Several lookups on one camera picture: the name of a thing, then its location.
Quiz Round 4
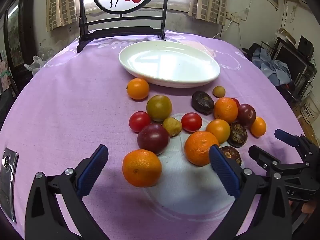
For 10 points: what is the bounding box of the small tan longan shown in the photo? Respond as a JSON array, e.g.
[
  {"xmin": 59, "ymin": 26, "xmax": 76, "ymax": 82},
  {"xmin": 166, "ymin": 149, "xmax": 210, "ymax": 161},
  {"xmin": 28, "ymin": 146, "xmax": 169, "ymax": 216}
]
[{"xmin": 213, "ymin": 86, "xmax": 226, "ymax": 98}]

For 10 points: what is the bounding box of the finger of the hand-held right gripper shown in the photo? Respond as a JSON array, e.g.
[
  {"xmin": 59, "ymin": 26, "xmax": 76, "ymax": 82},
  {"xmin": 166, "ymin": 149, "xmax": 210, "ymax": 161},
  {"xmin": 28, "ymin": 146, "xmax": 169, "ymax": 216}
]
[
  {"xmin": 274, "ymin": 128, "xmax": 320, "ymax": 164},
  {"xmin": 248, "ymin": 145, "xmax": 309, "ymax": 178}
]

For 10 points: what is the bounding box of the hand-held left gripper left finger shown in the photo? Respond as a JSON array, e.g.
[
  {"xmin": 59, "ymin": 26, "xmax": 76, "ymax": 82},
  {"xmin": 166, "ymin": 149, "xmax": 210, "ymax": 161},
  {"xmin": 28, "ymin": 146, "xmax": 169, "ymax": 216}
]
[{"xmin": 24, "ymin": 144, "xmax": 110, "ymax": 240}]

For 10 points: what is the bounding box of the white wall socket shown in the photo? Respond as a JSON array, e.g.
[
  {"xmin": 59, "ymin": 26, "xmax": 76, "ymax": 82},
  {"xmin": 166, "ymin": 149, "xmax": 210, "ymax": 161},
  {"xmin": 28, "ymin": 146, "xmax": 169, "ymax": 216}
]
[{"xmin": 226, "ymin": 12, "xmax": 242, "ymax": 24}]

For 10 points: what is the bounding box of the person's right hand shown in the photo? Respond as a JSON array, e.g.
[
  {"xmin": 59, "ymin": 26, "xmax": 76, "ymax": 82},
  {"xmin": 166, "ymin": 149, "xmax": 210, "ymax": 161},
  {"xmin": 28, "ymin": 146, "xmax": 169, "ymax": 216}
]
[{"xmin": 288, "ymin": 199, "xmax": 318, "ymax": 215}]

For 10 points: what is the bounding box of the black framed persimmon painting screen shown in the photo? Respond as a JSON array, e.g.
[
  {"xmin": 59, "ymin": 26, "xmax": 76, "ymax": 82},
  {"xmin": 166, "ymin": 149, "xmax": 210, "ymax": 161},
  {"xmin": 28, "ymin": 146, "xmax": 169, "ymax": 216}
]
[{"xmin": 76, "ymin": 0, "xmax": 167, "ymax": 53}]

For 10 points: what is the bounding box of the olive green round fruit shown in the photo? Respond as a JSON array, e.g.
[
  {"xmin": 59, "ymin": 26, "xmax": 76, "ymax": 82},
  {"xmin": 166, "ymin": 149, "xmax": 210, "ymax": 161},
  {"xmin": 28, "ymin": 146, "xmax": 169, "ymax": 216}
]
[{"xmin": 146, "ymin": 95, "xmax": 173, "ymax": 122}]

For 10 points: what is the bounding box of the black hat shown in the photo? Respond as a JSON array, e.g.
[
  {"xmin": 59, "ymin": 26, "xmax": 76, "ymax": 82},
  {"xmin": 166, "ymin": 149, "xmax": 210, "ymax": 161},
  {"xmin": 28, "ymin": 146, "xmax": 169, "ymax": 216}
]
[{"xmin": 244, "ymin": 42, "xmax": 260, "ymax": 60}]

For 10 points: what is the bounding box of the white power cable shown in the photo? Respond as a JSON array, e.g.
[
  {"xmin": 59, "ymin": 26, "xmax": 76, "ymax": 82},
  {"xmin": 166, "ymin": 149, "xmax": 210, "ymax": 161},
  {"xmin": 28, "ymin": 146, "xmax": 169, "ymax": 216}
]
[{"xmin": 212, "ymin": 21, "xmax": 233, "ymax": 39}]

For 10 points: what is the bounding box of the white oval plate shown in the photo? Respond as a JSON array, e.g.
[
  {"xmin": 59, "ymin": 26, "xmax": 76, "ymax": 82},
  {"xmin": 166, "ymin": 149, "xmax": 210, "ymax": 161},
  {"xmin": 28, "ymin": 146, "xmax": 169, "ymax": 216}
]
[{"xmin": 118, "ymin": 40, "xmax": 221, "ymax": 88}]

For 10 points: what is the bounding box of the dark brown water chestnut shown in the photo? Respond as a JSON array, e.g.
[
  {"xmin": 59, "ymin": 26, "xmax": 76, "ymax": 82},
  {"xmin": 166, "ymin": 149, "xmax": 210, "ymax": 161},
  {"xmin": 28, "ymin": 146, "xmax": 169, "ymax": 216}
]
[
  {"xmin": 220, "ymin": 146, "xmax": 242, "ymax": 166},
  {"xmin": 191, "ymin": 91, "xmax": 215, "ymax": 116},
  {"xmin": 227, "ymin": 122, "xmax": 248, "ymax": 148}
]

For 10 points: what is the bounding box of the mandarin orange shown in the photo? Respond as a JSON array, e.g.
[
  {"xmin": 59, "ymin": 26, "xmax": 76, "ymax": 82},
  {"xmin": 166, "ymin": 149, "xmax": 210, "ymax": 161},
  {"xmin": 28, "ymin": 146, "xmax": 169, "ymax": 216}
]
[
  {"xmin": 122, "ymin": 149, "xmax": 162, "ymax": 188},
  {"xmin": 184, "ymin": 131, "xmax": 220, "ymax": 167},
  {"xmin": 213, "ymin": 97, "xmax": 239, "ymax": 124}
]

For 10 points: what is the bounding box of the silver metal case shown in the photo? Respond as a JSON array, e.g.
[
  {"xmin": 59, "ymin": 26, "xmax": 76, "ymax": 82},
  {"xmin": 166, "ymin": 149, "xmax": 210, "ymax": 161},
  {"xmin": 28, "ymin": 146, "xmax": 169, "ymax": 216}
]
[{"xmin": 0, "ymin": 148, "xmax": 20, "ymax": 223}]

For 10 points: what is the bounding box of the white plastic bag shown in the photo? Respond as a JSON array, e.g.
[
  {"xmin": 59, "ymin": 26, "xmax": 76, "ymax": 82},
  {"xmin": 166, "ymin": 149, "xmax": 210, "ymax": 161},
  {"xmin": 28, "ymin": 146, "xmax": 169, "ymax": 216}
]
[{"xmin": 24, "ymin": 55, "xmax": 48, "ymax": 77}]

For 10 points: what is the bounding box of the small smooth orange tomato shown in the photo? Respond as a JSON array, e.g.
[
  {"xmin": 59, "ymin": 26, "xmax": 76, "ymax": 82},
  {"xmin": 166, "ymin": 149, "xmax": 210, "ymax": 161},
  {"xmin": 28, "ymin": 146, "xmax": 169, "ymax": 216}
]
[{"xmin": 250, "ymin": 116, "xmax": 267, "ymax": 138}]

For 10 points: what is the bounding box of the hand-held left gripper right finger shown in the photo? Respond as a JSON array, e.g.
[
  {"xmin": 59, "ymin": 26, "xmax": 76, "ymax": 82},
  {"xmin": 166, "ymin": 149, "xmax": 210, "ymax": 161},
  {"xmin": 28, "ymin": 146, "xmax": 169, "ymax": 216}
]
[{"xmin": 209, "ymin": 144, "xmax": 293, "ymax": 240}]

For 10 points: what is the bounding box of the black monitor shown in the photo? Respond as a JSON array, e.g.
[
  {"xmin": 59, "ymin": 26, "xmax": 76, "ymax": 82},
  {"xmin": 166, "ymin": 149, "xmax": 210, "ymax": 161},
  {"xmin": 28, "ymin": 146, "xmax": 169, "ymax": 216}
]
[{"xmin": 274, "ymin": 44, "xmax": 308, "ymax": 80}]

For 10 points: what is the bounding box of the dark wooden framed mirror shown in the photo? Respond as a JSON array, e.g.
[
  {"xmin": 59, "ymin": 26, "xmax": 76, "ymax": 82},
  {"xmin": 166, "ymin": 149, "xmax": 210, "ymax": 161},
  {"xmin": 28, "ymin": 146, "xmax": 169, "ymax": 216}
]
[{"xmin": 0, "ymin": 0, "xmax": 35, "ymax": 90}]

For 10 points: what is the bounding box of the small yellow-brown fruit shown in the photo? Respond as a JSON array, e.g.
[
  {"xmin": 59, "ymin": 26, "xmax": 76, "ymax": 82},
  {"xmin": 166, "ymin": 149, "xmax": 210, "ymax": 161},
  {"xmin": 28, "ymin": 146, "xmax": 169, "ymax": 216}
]
[{"xmin": 162, "ymin": 117, "xmax": 183, "ymax": 137}]

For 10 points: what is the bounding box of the black speaker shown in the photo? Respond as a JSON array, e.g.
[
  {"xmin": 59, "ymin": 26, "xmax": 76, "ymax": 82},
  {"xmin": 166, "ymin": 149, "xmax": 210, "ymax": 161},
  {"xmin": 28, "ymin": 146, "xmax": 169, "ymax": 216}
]
[{"xmin": 297, "ymin": 35, "xmax": 315, "ymax": 58}]

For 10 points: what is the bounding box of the blue cloth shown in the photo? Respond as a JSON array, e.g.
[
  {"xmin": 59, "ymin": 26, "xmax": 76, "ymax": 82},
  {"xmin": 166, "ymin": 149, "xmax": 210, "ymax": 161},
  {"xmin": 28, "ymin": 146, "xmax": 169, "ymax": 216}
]
[{"xmin": 252, "ymin": 47, "xmax": 293, "ymax": 85}]

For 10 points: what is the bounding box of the beige checked curtain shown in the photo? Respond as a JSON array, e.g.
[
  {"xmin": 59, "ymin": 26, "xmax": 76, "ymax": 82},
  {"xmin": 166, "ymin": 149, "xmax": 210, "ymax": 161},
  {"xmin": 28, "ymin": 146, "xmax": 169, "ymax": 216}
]
[
  {"xmin": 187, "ymin": 0, "xmax": 229, "ymax": 25},
  {"xmin": 46, "ymin": 0, "xmax": 78, "ymax": 32}
]

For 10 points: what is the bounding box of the dark purple plum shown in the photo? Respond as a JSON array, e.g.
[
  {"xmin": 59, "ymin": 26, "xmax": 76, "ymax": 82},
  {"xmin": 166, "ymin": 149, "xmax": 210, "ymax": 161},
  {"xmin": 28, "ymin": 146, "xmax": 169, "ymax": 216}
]
[
  {"xmin": 237, "ymin": 103, "xmax": 257, "ymax": 127},
  {"xmin": 137, "ymin": 123, "xmax": 170, "ymax": 155}
]

